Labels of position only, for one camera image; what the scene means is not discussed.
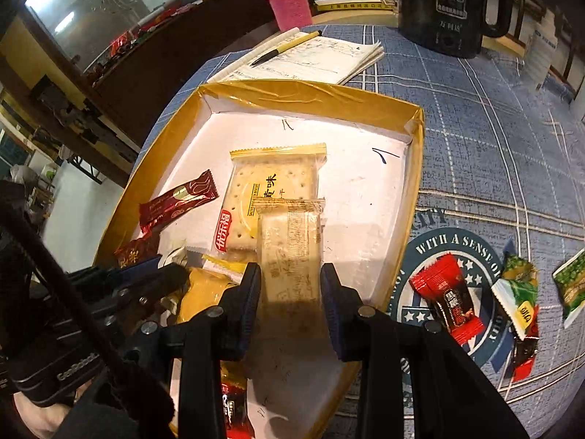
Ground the yellow black pen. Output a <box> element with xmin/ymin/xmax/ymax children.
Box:
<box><xmin>250</xmin><ymin>31</ymin><xmax>322</xmax><ymax>67</ymax></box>

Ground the small yellow snack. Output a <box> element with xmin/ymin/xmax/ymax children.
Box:
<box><xmin>177</xmin><ymin>267</ymin><xmax>235</xmax><ymax>323</ymax></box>

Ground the white pillow snack packet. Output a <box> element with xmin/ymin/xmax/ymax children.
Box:
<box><xmin>158</xmin><ymin>240</ymin><xmax>188</xmax><ymax>269</ymax></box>

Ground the Golden Crown red wafer bar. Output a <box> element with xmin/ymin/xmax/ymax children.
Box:
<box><xmin>139</xmin><ymin>169</ymin><xmax>218</xmax><ymax>235</ymax></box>

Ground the white gloved left hand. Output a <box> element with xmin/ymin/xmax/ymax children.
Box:
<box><xmin>13</xmin><ymin>393</ymin><xmax>72</xmax><ymax>438</ymax></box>

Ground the black electric kettle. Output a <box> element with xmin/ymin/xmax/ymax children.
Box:
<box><xmin>380</xmin><ymin>0</ymin><xmax>514</xmax><ymax>59</ymax></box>

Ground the long beige biscuit pack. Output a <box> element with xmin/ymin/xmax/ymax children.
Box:
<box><xmin>254</xmin><ymin>198</ymin><xmax>326</xmax><ymax>340</ymax></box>

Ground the small red candy packet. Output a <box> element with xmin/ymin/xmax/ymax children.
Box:
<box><xmin>409</xmin><ymin>254</ymin><xmax>484</xmax><ymax>346</ymax></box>

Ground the yellow tape measure ruler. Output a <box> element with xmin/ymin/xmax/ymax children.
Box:
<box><xmin>314</xmin><ymin>0</ymin><xmax>396</xmax><ymax>12</ymax></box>

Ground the dark wooden sideboard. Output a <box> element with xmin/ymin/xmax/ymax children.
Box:
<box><xmin>18</xmin><ymin>0</ymin><xmax>280</xmax><ymax>188</ymax></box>

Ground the dark red puffy snack bag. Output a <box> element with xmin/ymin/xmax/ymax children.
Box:
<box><xmin>114</xmin><ymin>233</ymin><xmax>160</xmax><ymax>267</ymax></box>

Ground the white paper notepad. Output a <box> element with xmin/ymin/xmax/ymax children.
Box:
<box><xmin>209</xmin><ymin>28</ymin><xmax>385</xmax><ymax>84</ymax></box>

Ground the red black bottom candy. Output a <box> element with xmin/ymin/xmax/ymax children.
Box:
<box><xmin>220</xmin><ymin>362</ymin><xmax>255</xmax><ymax>439</ymax></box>

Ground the yellow egg yolk cracker pack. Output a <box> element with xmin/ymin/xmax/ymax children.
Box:
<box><xmin>213</xmin><ymin>143</ymin><xmax>327</xmax><ymax>257</ymax></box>

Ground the green white snack packet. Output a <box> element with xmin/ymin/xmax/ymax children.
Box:
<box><xmin>492</xmin><ymin>253</ymin><xmax>539</xmax><ymax>341</ymax></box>

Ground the yellow taped white tray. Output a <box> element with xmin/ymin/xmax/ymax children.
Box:
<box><xmin>93</xmin><ymin>78</ymin><xmax>427</xmax><ymax>439</ymax></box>

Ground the green pea snack packet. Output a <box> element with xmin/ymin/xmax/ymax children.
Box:
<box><xmin>552</xmin><ymin>249</ymin><xmax>585</xmax><ymax>329</ymax></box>

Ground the red black candy packet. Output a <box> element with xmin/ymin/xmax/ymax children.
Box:
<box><xmin>512</xmin><ymin>306</ymin><xmax>539</xmax><ymax>383</ymax></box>

